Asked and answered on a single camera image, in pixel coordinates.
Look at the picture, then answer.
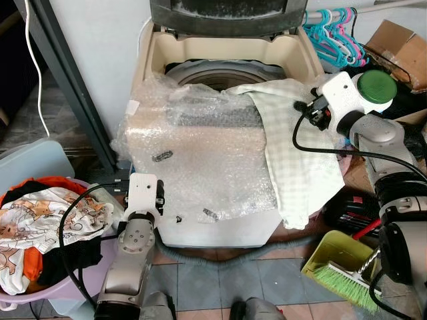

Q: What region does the white checkered towel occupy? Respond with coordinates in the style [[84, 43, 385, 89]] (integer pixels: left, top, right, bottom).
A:
[[227, 79, 346, 231]]

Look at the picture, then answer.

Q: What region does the white top-load washing machine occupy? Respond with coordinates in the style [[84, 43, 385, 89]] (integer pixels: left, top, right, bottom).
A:
[[130, 0, 328, 249]]

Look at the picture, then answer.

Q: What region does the pink plastic clothes hanger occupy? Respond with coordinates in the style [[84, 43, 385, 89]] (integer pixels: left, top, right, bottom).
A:
[[337, 8, 369, 67]]

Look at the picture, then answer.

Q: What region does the teal plastic clothes hanger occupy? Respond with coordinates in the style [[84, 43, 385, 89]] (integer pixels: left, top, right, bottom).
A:
[[304, 8, 354, 67]]

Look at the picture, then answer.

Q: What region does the clear bubble wrap sheet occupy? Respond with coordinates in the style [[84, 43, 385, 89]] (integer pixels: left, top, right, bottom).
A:
[[110, 70, 281, 224]]

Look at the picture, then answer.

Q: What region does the white jar green lid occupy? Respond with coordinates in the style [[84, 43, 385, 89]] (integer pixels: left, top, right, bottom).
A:
[[352, 69, 399, 114]]

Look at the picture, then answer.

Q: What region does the black garment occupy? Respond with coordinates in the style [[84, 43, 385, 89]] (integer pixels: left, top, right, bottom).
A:
[[13, 180, 124, 287]]

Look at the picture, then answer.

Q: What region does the open brown cardboard box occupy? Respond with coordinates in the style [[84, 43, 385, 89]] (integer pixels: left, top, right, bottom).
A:
[[364, 20, 427, 92]]

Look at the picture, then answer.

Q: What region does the pink plastic stool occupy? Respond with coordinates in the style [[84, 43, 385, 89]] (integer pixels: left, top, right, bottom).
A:
[[308, 208, 331, 226]]

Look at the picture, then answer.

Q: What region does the black plastic tool case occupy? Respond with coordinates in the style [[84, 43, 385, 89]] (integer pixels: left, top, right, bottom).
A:
[[324, 190, 381, 234]]

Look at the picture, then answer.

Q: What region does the grey robot left leg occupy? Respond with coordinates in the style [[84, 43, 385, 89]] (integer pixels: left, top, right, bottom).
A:
[[137, 291, 177, 320]]

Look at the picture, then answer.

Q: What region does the grey robot leg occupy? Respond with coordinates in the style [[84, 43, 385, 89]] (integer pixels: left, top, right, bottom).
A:
[[137, 291, 177, 320], [230, 298, 288, 320]]

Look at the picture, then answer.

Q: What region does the orange garment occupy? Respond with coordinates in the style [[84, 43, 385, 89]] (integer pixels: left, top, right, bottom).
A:
[[0, 175, 91, 284]]

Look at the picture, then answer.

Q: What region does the grey hanging rod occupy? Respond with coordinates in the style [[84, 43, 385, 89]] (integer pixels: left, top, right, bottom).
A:
[[304, 0, 427, 17]]

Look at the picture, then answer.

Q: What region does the light blue plastic stool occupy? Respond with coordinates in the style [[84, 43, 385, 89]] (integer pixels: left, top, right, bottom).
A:
[[0, 139, 75, 197]]

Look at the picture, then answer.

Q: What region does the grey robot right leg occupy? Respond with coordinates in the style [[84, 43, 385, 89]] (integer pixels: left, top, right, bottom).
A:
[[230, 298, 288, 320]]

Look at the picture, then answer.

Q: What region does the lilac plastic laundry basket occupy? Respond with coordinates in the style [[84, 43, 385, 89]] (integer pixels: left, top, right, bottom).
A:
[[0, 177, 124, 313]]

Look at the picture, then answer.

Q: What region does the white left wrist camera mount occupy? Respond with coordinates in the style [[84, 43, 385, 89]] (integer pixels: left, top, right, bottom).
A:
[[127, 172, 161, 217]]

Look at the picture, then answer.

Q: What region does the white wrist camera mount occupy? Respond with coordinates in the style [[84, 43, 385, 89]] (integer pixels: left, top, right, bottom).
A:
[[127, 172, 161, 217], [319, 71, 374, 131]]

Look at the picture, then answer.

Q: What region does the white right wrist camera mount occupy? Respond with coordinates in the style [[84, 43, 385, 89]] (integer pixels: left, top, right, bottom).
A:
[[319, 71, 374, 131]]

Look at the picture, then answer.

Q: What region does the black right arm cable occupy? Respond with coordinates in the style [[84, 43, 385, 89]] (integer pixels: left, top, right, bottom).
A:
[[292, 100, 427, 181]]

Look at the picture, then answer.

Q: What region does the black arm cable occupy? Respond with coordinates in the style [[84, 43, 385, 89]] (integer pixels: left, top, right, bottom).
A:
[[58, 181, 134, 311], [292, 100, 427, 181]]

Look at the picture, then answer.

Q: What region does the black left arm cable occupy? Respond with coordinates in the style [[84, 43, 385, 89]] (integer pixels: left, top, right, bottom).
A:
[[58, 181, 134, 311]]

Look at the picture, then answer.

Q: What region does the yellow dustpan red handle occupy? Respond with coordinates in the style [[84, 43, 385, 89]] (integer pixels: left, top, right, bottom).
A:
[[302, 217, 384, 277]]

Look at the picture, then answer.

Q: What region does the dark metal door frame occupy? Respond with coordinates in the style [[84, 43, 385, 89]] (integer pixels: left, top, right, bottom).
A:
[[30, 0, 121, 174]]

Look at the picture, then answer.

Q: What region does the green bristle broom striped handle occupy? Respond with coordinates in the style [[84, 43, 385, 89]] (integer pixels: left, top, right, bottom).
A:
[[314, 248, 388, 314]]

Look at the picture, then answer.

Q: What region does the white wall cable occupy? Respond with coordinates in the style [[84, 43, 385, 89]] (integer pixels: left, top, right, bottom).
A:
[[23, 0, 53, 139]]

